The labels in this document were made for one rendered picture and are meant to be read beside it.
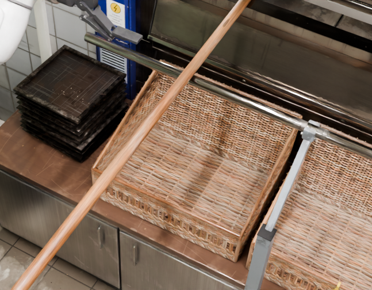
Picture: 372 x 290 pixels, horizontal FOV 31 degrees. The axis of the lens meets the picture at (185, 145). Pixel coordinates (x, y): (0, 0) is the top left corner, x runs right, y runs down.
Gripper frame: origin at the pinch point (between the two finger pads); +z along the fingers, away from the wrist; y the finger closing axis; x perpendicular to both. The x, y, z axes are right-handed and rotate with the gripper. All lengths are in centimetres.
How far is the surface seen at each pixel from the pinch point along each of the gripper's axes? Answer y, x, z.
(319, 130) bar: 31, -18, 46
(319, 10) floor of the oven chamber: 31, -66, 27
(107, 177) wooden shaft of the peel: 28.3, 25.3, 7.4
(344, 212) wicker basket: 90, -43, 58
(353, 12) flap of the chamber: 9, -40, 42
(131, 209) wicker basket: 89, -5, -6
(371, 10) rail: 6, -41, 46
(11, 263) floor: 148, 8, -57
